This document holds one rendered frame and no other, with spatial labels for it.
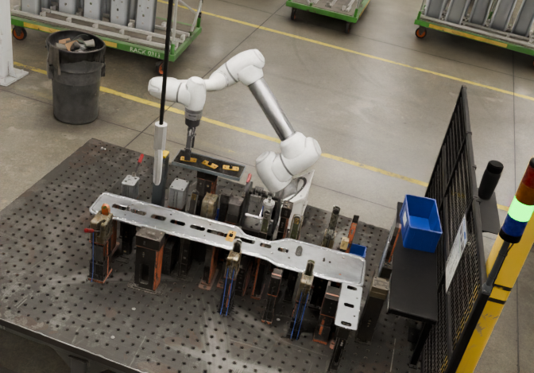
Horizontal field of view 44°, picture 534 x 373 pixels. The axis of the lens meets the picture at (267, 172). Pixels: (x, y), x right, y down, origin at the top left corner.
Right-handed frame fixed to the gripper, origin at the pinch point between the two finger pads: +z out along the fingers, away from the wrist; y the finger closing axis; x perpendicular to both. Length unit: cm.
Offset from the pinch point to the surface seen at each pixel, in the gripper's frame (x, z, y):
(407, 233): 114, 10, 29
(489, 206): 142, -22, 44
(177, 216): 0.2, 20.8, 29.3
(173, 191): -3.8, 11.5, 21.1
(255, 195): 36.9, 5.1, 23.2
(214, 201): 17.0, 12.8, 23.0
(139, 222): -17.0, 20.8, 38.4
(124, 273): -22, 51, 43
